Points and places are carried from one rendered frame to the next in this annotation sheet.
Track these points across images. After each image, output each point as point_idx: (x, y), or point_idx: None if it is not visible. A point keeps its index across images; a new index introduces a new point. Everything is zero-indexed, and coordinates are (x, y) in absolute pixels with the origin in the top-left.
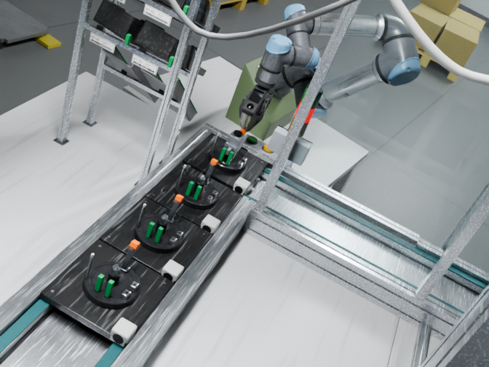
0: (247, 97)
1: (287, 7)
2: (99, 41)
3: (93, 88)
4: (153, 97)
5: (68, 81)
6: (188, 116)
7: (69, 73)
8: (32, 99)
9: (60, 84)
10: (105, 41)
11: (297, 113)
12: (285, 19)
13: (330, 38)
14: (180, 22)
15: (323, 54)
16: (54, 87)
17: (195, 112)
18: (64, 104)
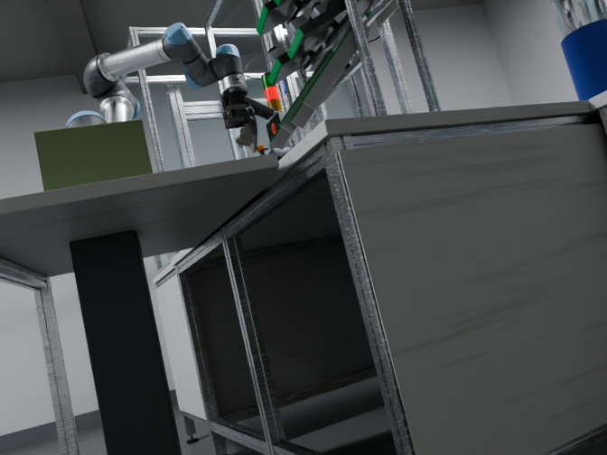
0: (252, 108)
1: (183, 25)
2: (390, 10)
3: (380, 89)
4: (306, 119)
5: (424, 56)
6: (286, 139)
7: (422, 45)
8: (464, 109)
9: (400, 114)
10: (386, 10)
11: (284, 91)
12: (191, 36)
13: (269, 33)
14: (303, 10)
15: (272, 45)
16: (415, 113)
17: (274, 139)
18: (434, 87)
